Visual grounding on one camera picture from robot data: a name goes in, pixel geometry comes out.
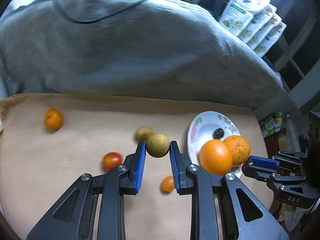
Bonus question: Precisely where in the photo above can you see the green snack bag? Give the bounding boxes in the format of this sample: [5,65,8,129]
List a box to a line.
[259,112,283,138]

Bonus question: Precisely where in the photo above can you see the dark purple grape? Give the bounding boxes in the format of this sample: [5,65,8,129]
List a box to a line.
[213,128,225,140]

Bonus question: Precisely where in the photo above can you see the small mandarin orange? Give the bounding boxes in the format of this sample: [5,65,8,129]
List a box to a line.
[44,109,63,131]

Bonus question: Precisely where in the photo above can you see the large smooth orange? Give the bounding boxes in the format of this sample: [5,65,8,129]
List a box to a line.
[198,139,233,176]

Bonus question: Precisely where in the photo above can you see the white refill pouch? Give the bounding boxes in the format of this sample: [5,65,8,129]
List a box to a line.
[247,13,282,50]
[238,4,277,43]
[219,0,270,36]
[254,22,287,57]

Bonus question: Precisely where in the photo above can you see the white floral plate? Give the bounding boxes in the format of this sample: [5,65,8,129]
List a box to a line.
[187,111,240,166]

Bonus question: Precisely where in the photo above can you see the large speckled orange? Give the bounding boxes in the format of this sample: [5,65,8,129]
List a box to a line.
[223,135,251,167]

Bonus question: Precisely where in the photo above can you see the grey plush cushion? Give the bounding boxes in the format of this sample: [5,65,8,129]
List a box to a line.
[1,0,283,109]

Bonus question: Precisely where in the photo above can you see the black cable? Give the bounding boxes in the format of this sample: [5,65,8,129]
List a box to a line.
[44,0,161,25]

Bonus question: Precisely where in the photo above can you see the red cherry tomato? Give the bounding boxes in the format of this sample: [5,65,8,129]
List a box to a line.
[101,152,123,171]

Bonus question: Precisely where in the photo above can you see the small orange cherry tomato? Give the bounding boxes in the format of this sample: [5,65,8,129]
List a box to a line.
[161,176,175,193]

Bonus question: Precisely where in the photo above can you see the tan fleece mat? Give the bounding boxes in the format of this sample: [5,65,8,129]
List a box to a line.
[1,94,267,239]

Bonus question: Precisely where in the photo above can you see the white gloved right hand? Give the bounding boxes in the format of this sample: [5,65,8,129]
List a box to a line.
[273,200,311,232]

